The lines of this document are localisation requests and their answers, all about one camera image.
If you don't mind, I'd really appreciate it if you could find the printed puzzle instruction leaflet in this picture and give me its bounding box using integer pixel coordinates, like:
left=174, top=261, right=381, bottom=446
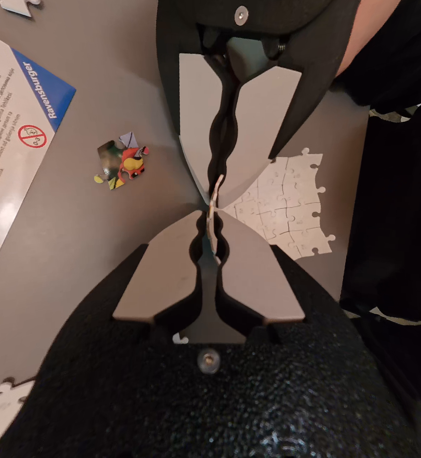
left=0, top=29, right=77, bottom=287

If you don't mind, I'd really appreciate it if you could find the colourful puzzle piece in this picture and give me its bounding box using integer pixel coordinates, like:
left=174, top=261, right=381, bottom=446
left=94, top=131, right=150, bottom=191

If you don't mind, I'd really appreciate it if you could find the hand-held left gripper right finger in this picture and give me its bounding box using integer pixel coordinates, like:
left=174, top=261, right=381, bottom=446
left=214, top=210, right=306, bottom=337

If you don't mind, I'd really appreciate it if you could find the partly built white puzzle ball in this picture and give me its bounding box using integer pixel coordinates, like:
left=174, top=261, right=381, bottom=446
left=206, top=147, right=336, bottom=261

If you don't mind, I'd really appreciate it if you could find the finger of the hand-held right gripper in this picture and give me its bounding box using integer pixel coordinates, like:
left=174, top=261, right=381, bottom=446
left=216, top=65, right=302, bottom=210
left=179, top=53, right=232, bottom=203

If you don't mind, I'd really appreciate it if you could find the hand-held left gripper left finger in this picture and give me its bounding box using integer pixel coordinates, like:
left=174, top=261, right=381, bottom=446
left=112, top=210, right=205, bottom=336

